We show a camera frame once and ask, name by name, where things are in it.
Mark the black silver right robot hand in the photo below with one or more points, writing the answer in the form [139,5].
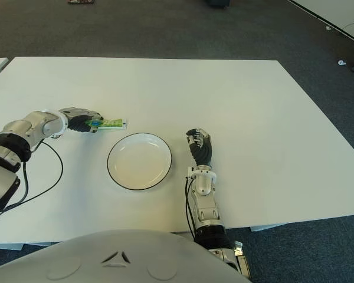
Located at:
[203,150]

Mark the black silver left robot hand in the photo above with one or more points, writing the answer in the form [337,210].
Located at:
[76,121]

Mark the green toothpaste tube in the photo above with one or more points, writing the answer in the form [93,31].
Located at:
[115,123]

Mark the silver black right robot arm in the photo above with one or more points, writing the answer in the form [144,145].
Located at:
[206,185]

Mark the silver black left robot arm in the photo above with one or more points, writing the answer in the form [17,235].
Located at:
[17,129]

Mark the white plate with black rim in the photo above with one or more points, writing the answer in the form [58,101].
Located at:
[138,162]

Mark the red black flat object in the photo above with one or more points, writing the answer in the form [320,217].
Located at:
[79,1]

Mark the grey robot torso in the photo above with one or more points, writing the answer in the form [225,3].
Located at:
[121,262]

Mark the white table with black edge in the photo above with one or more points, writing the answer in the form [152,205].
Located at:
[342,11]

